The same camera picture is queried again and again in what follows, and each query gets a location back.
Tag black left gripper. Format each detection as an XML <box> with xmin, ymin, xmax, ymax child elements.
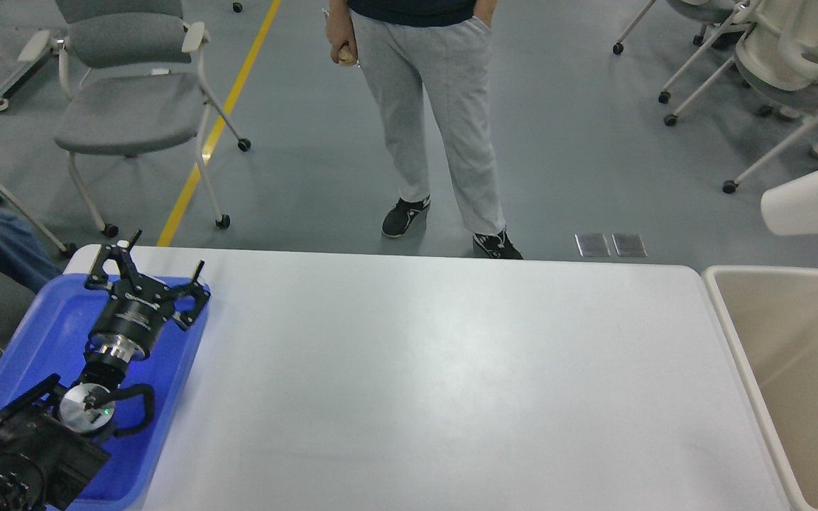
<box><xmin>84</xmin><ymin>230</ymin><xmax>211</xmax><ymax>361</ymax></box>

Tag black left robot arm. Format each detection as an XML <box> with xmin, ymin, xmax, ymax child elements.
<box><xmin>0</xmin><ymin>242</ymin><xmax>211</xmax><ymax>510</ymax></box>

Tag standing person's hand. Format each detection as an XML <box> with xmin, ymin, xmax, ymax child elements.
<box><xmin>325</xmin><ymin>1</ymin><xmax>359</xmax><ymax>65</ymax></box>

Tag blue plastic tray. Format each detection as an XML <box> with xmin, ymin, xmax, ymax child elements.
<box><xmin>0</xmin><ymin>274</ymin><xmax>210</xmax><ymax>510</ymax></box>

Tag standing person grey pants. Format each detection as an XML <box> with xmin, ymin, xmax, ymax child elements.
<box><xmin>347</xmin><ymin>1</ymin><xmax>522</xmax><ymax>260</ymax></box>

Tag left metal floor plate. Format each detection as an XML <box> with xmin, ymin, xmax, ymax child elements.
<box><xmin>575</xmin><ymin>233</ymin><xmax>611</xmax><ymax>258</ymax></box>

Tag metal floor plate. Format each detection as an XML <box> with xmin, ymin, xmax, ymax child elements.
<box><xmin>575</xmin><ymin>233</ymin><xmax>611</xmax><ymax>258</ymax></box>
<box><xmin>611</xmin><ymin>233</ymin><xmax>648</xmax><ymax>258</ymax></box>

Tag right metal floor plate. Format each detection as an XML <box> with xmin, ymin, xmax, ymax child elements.
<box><xmin>611</xmin><ymin>233</ymin><xmax>648</xmax><ymax>258</ymax></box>

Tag white chair far right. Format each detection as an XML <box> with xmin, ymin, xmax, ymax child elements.
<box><xmin>612</xmin><ymin>0</ymin><xmax>772</xmax><ymax>55</ymax></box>

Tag beige plastic bin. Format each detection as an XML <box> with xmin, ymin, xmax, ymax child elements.
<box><xmin>702</xmin><ymin>265</ymin><xmax>818</xmax><ymax>510</ymax></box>

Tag white office chair right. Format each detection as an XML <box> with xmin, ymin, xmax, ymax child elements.
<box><xmin>663</xmin><ymin>1</ymin><xmax>818</xmax><ymax>194</ymax></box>

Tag grey chair white frame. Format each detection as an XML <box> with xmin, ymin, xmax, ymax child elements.
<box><xmin>55</xmin><ymin>1</ymin><xmax>252</xmax><ymax>237</ymax></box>

